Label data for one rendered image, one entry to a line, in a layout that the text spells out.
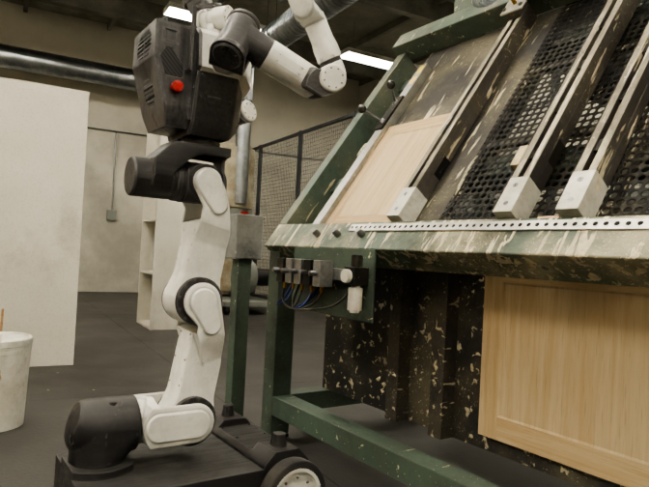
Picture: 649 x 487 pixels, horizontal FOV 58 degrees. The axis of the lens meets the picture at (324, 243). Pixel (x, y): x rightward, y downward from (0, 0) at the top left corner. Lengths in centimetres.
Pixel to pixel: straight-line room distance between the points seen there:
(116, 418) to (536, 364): 118
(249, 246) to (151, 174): 77
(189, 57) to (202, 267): 59
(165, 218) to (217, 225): 394
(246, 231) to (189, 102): 78
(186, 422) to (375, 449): 63
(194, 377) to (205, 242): 40
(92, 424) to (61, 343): 239
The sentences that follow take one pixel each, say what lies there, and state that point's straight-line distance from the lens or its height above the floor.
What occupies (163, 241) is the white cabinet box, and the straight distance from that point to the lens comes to 568.
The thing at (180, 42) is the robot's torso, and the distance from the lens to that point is 177.
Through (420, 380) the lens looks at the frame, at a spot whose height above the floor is 36.
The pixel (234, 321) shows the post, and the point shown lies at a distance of 240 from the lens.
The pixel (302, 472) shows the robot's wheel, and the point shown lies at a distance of 177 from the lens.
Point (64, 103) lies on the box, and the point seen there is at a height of 165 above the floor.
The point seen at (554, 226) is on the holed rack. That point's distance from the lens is 152.
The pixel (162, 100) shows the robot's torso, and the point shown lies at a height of 119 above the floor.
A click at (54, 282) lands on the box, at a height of 52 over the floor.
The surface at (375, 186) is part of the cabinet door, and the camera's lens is 227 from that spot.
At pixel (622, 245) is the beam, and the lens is 140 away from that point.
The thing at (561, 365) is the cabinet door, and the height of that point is 51.
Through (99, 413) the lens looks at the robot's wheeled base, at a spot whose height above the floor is 33.
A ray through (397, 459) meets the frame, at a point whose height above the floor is 16.
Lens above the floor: 79
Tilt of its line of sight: 1 degrees up
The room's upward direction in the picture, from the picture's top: 3 degrees clockwise
